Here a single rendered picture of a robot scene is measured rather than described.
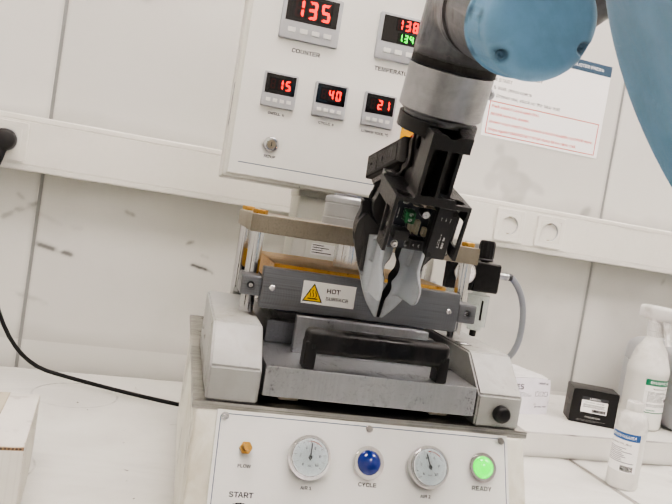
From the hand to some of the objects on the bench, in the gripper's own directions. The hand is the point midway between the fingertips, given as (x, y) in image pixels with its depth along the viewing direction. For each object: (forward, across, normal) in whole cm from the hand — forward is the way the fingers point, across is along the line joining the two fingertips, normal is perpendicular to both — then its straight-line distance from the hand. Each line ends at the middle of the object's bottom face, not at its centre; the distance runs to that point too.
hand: (378, 301), depth 71 cm
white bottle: (+38, +57, +20) cm, 71 cm away
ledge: (+47, +61, +45) cm, 89 cm away
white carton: (+43, +43, +46) cm, 76 cm away
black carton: (+42, +64, +42) cm, 87 cm away
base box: (+33, +2, +5) cm, 33 cm away
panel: (+22, 0, -21) cm, 31 cm away
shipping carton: (+32, -40, +3) cm, 51 cm away
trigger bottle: (+42, +76, +42) cm, 96 cm away
